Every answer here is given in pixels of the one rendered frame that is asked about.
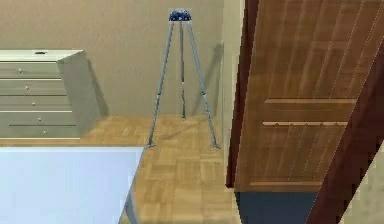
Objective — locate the pale blue bed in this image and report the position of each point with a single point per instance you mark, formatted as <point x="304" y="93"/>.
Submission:
<point x="63" y="183"/>

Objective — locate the grey tripod with blue head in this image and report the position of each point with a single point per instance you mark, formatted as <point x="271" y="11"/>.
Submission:
<point x="180" y="16"/>

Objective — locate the brown wooden room door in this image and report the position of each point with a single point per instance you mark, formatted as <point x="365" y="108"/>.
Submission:
<point x="296" y="100"/>

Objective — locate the grey-green chest of drawers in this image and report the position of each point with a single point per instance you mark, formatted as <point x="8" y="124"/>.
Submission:
<point x="36" y="100"/>

